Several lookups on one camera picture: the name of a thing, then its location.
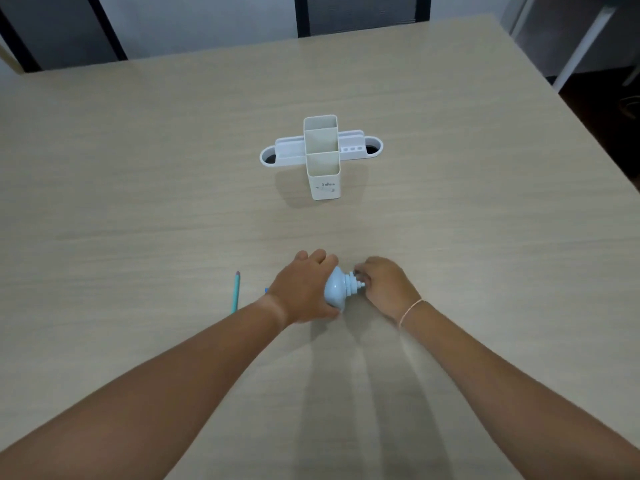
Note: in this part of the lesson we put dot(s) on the person's left forearm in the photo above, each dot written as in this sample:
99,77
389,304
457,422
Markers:
140,394

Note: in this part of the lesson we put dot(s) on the white plastic toothbrush holder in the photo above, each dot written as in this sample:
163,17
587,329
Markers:
322,154

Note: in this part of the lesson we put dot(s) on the person's left thumb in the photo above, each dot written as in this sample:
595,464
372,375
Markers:
327,314

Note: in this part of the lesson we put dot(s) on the person's right hand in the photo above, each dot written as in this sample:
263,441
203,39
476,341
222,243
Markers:
387,289

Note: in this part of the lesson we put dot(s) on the person's left hand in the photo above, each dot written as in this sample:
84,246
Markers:
300,289

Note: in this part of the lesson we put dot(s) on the person's right fingers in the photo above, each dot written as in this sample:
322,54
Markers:
364,275

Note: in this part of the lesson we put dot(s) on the person's right forearm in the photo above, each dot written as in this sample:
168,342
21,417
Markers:
505,394

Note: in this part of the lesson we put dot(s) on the black framed chair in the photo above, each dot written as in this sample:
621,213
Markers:
55,29
357,12

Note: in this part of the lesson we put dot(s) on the teal pencil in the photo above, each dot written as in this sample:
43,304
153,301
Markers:
236,292

